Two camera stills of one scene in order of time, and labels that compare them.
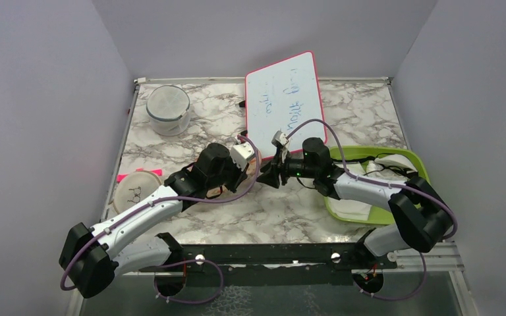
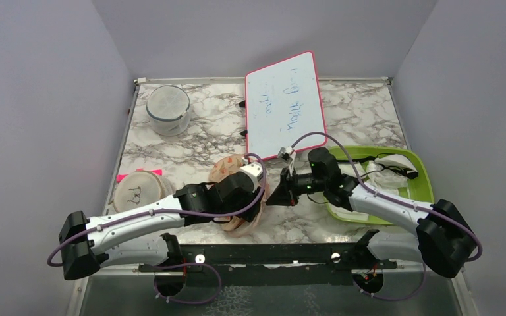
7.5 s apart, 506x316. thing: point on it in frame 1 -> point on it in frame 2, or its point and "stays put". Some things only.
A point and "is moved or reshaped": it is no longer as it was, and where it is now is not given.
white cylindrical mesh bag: (168, 107) stays put
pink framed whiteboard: (280, 97) stays put
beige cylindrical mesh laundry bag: (132, 186) stays put
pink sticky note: (120, 176) stays put
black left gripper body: (230, 176) -> (248, 201)
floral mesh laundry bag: (217, 189) is moved or reshaped
